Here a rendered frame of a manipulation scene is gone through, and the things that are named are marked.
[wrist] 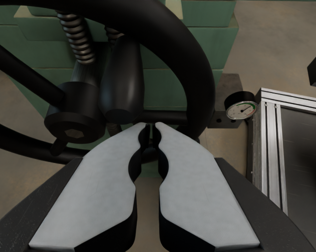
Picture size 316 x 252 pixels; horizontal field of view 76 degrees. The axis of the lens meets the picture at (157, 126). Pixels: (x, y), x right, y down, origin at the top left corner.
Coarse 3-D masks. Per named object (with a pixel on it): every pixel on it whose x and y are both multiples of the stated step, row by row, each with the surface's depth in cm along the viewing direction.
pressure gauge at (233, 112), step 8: (232, 96) 40; (240, 96) 39; (248, 96) 39; (224, 104) 43; (232, 104) 40; (240, 104) 39; (248, 104) 40; (256, 104) 39; (232, 112) 42; (240, 112) 42; (248, 112) 42
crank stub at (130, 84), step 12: (120, 36) 13; (120, 48) 12; (132, 48) 12; (108, 60) 12; (120, 60) 11; (132, 60) 11; (108, 72) 11; (120, 72) 10; (132, 72) 11; (108, 84) 10; (120, 84) 10; (132, 84) 10; (144, 84) 12; (108, 96) 10; (120, 96) 10; (132, 96) 10; (108, 108) 10; (120, 108) 10; (132, 108) 10; (108, 120) 11; (120, 120) 11; (132, 120) 11
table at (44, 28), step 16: (176, 0) 23; (272, 0) 29; (288, 0) 29; (304, 0) 29; (16, 16) 21; (32, 16) 21; (48, 16) 21; (32, 32) 23; (48, 32) 23; (64, 32) 23; (96, 32) 23
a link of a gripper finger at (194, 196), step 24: (168, 144) 10; (192, 144) 10; (168, 168) 8; (192, 168) 8; (216, 168) 8; (168, 192) 7; (192, 192) 7; (216, 192) 7; (168, 216) 6; (192, 216) 6; (216, 216) 6; (240, 216) 6; (168, 240) 7; (192, 240) 6; (216, 240) 6; (240, 240) 6
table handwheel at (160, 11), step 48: (0, 0) 11; (48, 0) 11; (96, 0) 11; (144, 0) 12; (0, 48) 15; (96, 48) 25; (192, 48) 14; (48, 96) 18; (96, 96) 21; (192, 96) 18; (0, 144) 26; (48, 144) 30
